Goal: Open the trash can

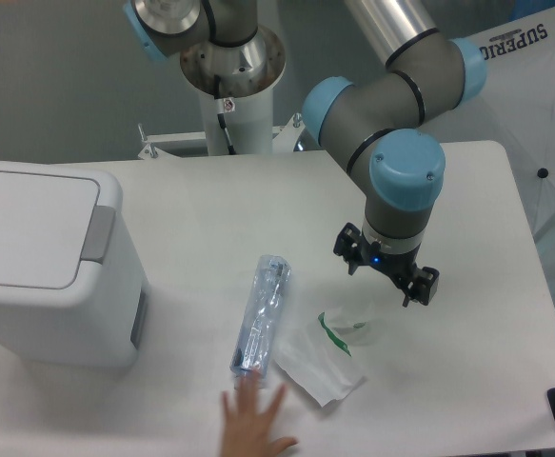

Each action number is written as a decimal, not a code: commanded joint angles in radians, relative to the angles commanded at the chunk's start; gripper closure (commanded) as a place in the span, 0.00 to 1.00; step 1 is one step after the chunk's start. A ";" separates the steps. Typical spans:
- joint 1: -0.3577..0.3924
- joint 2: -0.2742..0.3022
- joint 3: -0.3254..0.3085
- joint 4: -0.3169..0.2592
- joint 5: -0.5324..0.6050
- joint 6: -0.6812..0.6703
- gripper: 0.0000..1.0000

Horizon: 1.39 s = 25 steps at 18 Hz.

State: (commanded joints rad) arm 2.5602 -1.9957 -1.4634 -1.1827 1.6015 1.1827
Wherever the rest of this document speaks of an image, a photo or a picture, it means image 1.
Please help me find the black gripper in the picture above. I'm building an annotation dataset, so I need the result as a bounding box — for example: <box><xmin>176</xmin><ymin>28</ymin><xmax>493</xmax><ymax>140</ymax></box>
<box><xmin>333</xmin><ymin>223</ymin><xmax>440</xmax><ymax>308</ymax></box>

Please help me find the clear crushed plastic bottle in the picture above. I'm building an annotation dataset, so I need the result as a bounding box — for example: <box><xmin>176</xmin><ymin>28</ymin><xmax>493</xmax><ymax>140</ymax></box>
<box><xmin>229</xmin><ymin>255</ymin><xmax>291</xmax><ymax>389</ymax></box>

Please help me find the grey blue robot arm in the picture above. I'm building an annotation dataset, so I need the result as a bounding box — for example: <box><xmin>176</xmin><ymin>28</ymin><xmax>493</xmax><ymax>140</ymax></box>
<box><xmin>124</xmin><ymin>1</ymin><xmax>486</xmax><ymax>305</ymax></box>

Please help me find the white trash can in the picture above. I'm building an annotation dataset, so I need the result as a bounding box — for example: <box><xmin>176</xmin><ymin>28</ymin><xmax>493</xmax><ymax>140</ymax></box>
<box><xmin>0</xmin><ymin>161</ymin><xmax>148</xmax><ymax>368</ymax></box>

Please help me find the white trash can lid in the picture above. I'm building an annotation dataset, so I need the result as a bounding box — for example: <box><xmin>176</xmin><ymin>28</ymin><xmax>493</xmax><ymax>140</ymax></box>
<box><xmin>0</xmin><ymin>166</ymin><xmax>122</xmax><ymax>289</ymax></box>

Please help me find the bare human hand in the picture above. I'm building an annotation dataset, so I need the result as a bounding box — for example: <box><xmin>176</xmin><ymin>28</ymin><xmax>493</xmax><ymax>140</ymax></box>
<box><xmin>219</xmin><ymin>371</ymin><xmax>299</xmax><ymax>457</ymax></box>

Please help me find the white green plastic bag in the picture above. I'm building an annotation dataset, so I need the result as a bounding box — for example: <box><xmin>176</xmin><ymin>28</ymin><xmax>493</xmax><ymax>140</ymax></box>
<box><xmin>273</xmin><ymin>304</ymin><xmax>380</xmax><ymax>407</ymax></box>

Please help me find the white umbrella with lettering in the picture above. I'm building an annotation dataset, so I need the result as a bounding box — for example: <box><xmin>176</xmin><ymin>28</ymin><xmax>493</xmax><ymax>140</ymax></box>
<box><xmin>470</xmin><ymin>6</ymin><xmax>555</xmax><ymax>232</ymax></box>

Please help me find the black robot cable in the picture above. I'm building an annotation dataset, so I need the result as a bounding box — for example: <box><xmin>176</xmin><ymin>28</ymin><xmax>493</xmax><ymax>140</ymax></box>
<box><xmin>211</xmin><ymin>74</ymin><xmax>237</xmax><ymax>156</ymax></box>

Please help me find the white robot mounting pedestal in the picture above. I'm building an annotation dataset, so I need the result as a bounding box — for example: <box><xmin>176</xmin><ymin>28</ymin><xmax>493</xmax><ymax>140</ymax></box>
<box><xmin>180</xmin><ymin>25</ymin><xmax>286</xmax><ymax>155</ymax></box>

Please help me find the white metal base frame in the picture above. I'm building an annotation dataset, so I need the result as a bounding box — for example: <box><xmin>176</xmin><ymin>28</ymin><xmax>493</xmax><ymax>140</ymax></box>
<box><xmin>137</xmin><ymin>112</ymin><xmax>321</xmax><ymax>160</ymax></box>

